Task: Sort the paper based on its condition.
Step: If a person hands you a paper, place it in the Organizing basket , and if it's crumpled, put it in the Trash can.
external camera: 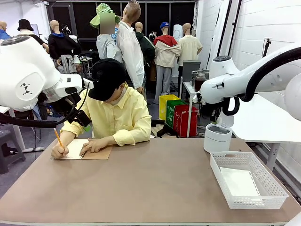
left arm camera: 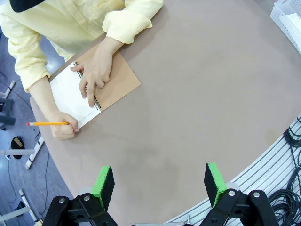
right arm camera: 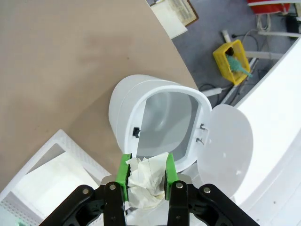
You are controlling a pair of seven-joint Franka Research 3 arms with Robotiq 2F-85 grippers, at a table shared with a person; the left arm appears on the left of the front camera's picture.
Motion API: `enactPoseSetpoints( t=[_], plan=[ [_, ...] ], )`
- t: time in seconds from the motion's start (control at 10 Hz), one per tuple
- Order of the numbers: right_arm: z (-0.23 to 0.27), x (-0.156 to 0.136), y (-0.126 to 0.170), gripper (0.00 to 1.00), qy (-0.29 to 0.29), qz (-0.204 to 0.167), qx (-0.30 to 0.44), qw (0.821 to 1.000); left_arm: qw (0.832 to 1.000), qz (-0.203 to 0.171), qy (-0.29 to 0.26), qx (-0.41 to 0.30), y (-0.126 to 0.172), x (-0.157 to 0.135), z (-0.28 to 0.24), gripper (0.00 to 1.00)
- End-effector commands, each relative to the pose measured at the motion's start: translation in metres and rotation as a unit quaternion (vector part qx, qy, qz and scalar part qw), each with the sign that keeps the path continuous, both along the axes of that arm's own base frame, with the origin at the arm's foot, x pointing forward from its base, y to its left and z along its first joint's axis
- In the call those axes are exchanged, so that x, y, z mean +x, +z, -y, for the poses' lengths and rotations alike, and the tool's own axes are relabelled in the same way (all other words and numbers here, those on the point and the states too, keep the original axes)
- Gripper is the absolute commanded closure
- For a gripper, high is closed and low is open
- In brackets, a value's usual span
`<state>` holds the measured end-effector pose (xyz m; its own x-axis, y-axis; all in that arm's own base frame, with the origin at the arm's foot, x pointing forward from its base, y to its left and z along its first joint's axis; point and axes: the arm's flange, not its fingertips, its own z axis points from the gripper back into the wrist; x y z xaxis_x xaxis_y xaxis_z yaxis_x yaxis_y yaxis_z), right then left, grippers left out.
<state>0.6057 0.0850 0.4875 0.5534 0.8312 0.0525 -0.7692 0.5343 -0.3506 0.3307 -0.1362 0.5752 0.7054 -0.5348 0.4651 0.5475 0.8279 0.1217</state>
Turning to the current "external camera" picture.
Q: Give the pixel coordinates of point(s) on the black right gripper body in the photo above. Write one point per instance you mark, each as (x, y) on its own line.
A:
(215, 109)

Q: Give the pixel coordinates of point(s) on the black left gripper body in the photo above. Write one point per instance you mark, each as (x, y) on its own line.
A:
(81, 117)

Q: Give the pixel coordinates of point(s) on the spiral notebook brown cover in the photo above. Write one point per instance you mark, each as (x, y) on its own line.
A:
(98, 154)

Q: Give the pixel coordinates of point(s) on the orange pencil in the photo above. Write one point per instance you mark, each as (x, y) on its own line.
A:
(57, 136)

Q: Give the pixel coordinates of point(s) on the white paper sheet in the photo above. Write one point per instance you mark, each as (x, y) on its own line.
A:
(237, 183)

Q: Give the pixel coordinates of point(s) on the person's right forearm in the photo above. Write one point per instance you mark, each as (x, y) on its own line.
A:
(70, 131)

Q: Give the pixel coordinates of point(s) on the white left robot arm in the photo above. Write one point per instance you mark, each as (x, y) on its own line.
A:
(23, 70)

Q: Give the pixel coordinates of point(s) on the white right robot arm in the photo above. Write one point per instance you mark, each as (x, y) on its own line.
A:
(225, 87)

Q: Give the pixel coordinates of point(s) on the person's left forearm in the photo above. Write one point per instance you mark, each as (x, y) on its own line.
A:
(131, 136)

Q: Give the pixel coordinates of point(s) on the person's left hand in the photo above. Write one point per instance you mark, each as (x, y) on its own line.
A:
(92, 146)

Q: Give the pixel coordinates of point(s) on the person's right hand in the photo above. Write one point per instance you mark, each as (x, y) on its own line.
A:
(60, 150)

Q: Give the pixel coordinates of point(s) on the white round trash can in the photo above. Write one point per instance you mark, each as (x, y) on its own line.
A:
(216, 141)

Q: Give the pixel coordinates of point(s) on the red recycling bin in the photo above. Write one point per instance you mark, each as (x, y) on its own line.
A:
(183, 120)

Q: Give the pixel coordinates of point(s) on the small white background table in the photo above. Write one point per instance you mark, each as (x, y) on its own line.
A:
(190, 91)

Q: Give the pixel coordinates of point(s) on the brown glass jar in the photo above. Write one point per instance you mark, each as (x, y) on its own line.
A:
(200, 82)

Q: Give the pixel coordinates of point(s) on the person in yellow shirt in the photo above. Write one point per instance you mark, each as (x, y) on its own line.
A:
(122, 117)

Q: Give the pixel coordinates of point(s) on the silver metal tray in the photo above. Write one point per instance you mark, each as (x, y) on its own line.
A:
(204, 71)

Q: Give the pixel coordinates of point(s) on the green recycling bin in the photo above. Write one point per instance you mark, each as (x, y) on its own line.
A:
(170, 113)

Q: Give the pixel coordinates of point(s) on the grey square bin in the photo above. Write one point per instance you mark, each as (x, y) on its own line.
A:
(190, 70)

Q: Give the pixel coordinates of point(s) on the black baseball cap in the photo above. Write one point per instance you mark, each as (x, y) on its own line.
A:
(108, 77)

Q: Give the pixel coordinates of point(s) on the black office chair base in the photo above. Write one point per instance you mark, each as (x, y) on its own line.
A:
(164, 130)

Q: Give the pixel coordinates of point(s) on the yellow recycling bin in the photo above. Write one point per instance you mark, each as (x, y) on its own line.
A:
(163, 106)

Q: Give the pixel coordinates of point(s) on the white desk with legs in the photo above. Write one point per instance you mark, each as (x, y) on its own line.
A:
(35, 149)

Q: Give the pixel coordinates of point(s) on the white side table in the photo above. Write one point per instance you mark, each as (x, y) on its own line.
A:
(270, 124)

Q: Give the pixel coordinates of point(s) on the mannequin in cream shirt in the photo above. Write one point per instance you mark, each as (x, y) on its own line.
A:
(189, 49)

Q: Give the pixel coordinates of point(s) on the mannequin with blue cap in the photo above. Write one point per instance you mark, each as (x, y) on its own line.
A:
(165, 54)

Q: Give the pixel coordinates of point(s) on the mannequin with green gingham hat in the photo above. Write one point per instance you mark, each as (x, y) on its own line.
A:
(107, 47)

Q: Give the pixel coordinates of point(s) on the mannequin in black sweater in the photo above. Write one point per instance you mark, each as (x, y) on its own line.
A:
(62, 44)

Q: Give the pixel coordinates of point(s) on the tall mannequin in white shirt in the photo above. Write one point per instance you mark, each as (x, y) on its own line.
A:
(130, 51)

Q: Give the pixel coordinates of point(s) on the white tower fan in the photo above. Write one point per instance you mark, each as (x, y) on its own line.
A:
(178, 33)

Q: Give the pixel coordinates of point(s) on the white perforated plastic basket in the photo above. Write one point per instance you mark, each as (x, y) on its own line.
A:
(244, 203)

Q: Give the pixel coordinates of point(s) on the mannequin in dark green jacket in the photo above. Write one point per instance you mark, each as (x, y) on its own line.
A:
(147, 47)

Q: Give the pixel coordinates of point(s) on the mannequin with black bucket hat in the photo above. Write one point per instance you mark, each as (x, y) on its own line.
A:
(24, 24)

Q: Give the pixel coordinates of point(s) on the mannequin in blue shirt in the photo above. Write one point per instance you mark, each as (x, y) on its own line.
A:
(3, 34)

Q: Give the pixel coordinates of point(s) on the black camera tripod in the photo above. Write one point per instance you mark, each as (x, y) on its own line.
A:
(266, 48)

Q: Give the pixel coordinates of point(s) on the black vertical wall pipe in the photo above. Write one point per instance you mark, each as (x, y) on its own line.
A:
(231, 28)

